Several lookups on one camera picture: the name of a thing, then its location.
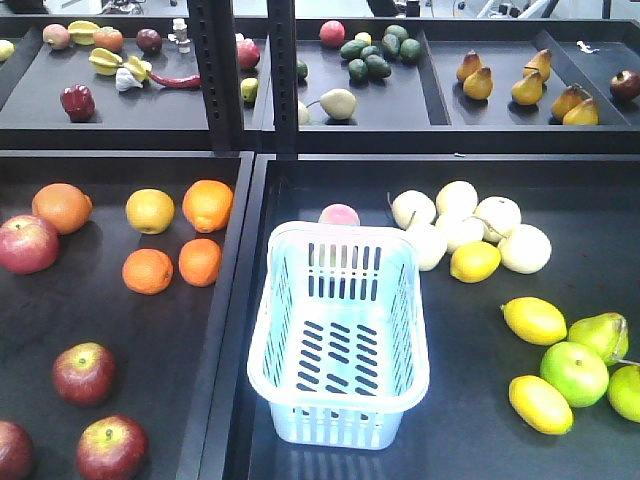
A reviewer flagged green apple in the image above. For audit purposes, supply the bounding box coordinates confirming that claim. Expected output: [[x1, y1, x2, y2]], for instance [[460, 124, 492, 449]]
[[540, 341, 609, 408]]

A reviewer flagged green pear with stem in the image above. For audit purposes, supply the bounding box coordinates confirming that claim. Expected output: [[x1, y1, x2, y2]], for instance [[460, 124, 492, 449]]
[[567, 312, 629, 366]]

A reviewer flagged white garlic bulb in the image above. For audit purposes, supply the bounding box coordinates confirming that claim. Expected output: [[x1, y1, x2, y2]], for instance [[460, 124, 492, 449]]
[[115, 67, 143, 93]]

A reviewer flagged yellow orange fruit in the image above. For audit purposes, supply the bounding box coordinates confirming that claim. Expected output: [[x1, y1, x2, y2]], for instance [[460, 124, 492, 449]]
[[125, 188, 175, 235]]

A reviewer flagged light blue plastic basket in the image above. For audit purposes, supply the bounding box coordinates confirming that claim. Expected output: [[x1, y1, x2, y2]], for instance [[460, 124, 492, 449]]
[[247, 221, 430, 450]]

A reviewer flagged orange with navel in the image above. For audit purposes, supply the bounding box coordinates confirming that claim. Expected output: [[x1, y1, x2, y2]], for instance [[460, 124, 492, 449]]
[[182, 179, 234, 233]]

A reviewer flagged pink peach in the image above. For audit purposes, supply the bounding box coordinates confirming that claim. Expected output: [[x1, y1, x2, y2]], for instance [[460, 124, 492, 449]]
[[318, 203, 360, 226]]

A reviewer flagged small orange far right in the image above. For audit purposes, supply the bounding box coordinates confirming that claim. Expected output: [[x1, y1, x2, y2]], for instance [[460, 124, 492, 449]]
[[178, 238, 222, 287]]

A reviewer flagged small orange right pair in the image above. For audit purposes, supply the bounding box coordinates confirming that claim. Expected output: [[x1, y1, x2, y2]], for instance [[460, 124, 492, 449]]
[[121, 248, 174, 295]]

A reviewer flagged red apple front left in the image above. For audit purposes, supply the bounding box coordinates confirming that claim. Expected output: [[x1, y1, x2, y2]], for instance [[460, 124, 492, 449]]
[[1, 420, 34, 479]]

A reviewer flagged yellow lemon middle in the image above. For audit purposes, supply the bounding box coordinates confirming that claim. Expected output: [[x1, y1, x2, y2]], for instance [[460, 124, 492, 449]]
[[500, 296, 568, 346]]

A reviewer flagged red chili pepper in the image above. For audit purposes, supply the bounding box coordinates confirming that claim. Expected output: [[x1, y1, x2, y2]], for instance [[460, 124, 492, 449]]
[[148, 71, 201, 89]]

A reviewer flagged black wooden produce stand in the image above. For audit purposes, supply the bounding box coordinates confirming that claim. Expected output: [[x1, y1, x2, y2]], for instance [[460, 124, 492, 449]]
[[1, 16, 639, 479]]

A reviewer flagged red apple middle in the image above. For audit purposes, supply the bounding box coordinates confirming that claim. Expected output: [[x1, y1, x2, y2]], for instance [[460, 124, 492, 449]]
[[51, 342, 117, 407]]

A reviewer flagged red apple front right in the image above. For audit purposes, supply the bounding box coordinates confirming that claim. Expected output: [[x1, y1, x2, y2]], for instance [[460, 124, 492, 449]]
[[76, 415, 149, 480]]

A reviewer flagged yellow lemon front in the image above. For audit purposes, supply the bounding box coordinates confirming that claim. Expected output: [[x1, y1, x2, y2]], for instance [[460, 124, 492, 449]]
[[508, 375, 574, 436]]

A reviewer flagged red bell pepper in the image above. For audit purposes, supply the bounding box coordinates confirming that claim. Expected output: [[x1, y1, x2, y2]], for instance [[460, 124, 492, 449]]
[[60, 84, 95, 122]]

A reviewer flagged pink red apple right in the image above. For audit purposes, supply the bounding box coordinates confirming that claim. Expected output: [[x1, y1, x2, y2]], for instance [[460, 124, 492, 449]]
[[1, 214, 59, 274]]

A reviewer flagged yellow lemon by pears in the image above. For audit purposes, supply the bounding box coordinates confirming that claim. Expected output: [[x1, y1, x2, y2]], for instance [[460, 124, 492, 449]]
[[450, 241, 501, 283]]

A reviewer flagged orange centre back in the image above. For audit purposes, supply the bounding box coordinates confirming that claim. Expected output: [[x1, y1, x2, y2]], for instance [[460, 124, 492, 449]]
[[32, 183, 93, 235]]

